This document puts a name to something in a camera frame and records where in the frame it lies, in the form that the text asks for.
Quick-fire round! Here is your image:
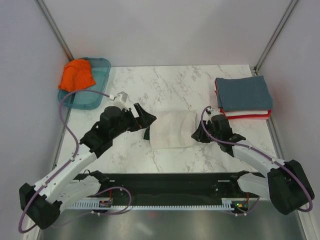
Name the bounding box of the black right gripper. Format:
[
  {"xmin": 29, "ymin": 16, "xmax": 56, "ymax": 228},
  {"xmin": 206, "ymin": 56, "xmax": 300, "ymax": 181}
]
[{"xmin": 190, "ymin": 120, "xmax": 221, "ymax": 143}]

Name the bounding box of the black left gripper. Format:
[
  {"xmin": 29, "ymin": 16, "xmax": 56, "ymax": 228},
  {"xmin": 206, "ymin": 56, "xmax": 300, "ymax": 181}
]
[{"xmin": 110, "ymin": 103, "xmax": 156, "ymax": 139}]

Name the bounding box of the white and green t shirt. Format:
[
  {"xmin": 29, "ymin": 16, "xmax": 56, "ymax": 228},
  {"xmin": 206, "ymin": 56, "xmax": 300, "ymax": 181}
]
[{"xmin": 145, "ymin": 110, "xmax": 197, "ymax": 150}]

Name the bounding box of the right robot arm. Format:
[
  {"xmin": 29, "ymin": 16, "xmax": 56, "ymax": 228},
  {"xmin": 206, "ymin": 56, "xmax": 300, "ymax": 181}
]
[{"xmin": 191, "ymin": 114, "xmax": 315, "ymax": 215}]

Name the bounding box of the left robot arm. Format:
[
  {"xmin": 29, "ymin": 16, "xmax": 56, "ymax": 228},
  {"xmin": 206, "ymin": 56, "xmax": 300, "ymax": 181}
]
[{"xmin": 18, "ymin": 103, "xmax": 157, "ymax": 233}]

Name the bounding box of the folded white t shirt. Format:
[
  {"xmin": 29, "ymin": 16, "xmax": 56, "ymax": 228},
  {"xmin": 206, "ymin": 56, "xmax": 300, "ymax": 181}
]
[{"xmin": 222, "ymin": 110, "xmax": 272, "ymax": 119}]

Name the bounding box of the folded red t shirt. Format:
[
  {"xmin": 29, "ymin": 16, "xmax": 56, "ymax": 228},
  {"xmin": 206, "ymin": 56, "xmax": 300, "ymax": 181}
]
[{"xmin": 214, "ymin": 79, "xmax": 272, "ymax": 121}]

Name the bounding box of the teal plastic bin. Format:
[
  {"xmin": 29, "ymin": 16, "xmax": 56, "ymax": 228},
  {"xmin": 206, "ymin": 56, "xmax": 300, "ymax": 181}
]
[{"xmin": 57, "ymin": 57, "xmax": 111, "ymax": 110}]

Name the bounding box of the orange crumpled t shirt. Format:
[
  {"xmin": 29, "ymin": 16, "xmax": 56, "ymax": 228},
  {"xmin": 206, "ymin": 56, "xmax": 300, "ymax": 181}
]
[{"xmin": 58, "ymin": 58, "xmax": 96, "ymax": 92}]

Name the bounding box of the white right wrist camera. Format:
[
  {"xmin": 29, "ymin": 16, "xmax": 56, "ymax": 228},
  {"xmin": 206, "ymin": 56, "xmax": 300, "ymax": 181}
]
[{"xmin": 205, "ymin": 106, "xmax": 220, "ymax": 116}]

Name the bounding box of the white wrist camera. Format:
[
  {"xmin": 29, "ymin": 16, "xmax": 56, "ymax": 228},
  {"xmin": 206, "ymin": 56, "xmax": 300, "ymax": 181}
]
[
  {"xmin": 109, "ymin": 91, "xmax": 128, "ymax": 105},
  {"xmin": 205, "ymin": 106, "xmax": 220, "ymax": 116}
]

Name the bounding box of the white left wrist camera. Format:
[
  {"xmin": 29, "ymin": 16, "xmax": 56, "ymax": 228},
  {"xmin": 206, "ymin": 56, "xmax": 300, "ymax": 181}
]
[{"xmin": 109, "ymin": 91, "xmax": 128, "ymax": 105}]

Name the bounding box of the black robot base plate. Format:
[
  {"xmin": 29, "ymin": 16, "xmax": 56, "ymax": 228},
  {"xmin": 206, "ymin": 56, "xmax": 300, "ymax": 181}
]
[{"xmin": 75, "ymin": 171, "xmax": 256, "ymax": 204}]

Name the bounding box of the white slotted cable duct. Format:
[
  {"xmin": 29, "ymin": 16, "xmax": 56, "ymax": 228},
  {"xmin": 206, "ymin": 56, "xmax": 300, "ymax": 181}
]
[{"xmin": 67, "ymin": 197, "xmax": 245, "ymax": 211}]

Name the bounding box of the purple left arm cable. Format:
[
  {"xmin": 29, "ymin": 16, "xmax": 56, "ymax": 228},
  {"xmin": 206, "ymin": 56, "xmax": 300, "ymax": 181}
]
[{"xmin": 17, "ymin": 90, "xmax": 113, "ymax": 234}]

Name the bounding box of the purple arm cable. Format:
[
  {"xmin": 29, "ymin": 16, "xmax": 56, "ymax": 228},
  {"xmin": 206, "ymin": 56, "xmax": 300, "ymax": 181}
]
[
  {"xmin": 17, "ymin": 90, "xmax": 113, "ymax": 234},
  {"xmin": 201, "ymin": 105, "xmax": 315, "ymax": 213}
]

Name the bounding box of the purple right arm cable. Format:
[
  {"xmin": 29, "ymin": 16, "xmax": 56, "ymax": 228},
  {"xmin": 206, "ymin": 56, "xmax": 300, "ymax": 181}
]
[{"xmin": 201, "ymin": 105, "xmax": 315, "ymax": 213}]

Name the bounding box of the left aluminium frame post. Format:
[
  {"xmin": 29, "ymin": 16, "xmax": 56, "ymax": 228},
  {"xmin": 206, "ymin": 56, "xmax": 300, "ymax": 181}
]
[{"xmin": 34, "ymin": 0, "xmax": 74, "ymax": 62}]

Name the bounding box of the aluminium frame post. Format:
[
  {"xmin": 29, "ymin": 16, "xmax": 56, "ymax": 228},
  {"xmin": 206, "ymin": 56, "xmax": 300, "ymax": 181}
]
[
  {"xmin": 34, "ymin": 0, "xmax": 74, "ymax": 62},
  {"xmin": 250, "ymin": 0, "xmax": 300, "ymax": 76}
]

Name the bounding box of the right aluminium frame post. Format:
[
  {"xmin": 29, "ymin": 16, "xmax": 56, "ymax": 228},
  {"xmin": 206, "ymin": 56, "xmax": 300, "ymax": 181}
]
[{"xmin": 250, "ymin": 0, "xmax": 300, "ymax": 76}]

